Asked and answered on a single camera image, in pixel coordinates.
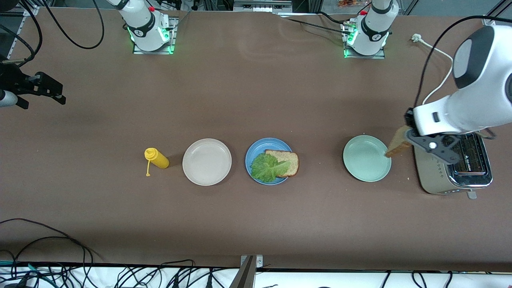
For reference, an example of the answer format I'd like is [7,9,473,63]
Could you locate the brown bread slice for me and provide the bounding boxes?
[384,125,413,158]
[264,150,300,178]

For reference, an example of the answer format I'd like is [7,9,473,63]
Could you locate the yellow mustard squeeze bottle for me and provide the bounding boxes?
[144,148,170,177]

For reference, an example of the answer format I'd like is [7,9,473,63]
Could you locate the green lettuce leaf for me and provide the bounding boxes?
[250,153,292,183]

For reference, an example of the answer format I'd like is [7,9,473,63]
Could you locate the mint green plate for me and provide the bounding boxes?
[343,135,392,182]

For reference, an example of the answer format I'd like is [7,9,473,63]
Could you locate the blue plate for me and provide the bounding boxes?
[245,138,295,186]

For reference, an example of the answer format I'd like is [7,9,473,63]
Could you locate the beige plate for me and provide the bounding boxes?
[182,138,232,186]

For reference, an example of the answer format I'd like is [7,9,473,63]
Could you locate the beige and chrome toaster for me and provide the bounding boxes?
[414,132,493,200]

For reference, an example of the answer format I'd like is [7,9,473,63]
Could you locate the aluminium profile bar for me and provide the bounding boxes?
[230,255,256,288]

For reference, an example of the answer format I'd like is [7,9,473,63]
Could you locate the aluminium table frame rail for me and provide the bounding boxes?
[0,16,26,80]

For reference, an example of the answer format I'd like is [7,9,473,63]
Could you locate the white toaster power cable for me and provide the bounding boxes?
[411,34,454,105]

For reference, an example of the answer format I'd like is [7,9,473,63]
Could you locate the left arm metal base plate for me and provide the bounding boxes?
[343,20,386,60]

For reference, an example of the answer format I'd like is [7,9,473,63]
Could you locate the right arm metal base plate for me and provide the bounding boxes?
[133,16,177,55]

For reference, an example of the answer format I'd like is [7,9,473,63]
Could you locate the black left base cable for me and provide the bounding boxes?
[280,11,349,36]

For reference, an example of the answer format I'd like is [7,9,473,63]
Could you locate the thin black cable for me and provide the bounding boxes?
[0,218,102,262]

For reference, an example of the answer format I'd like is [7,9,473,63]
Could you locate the small metal bracket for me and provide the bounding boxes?
[240,255,264,269]

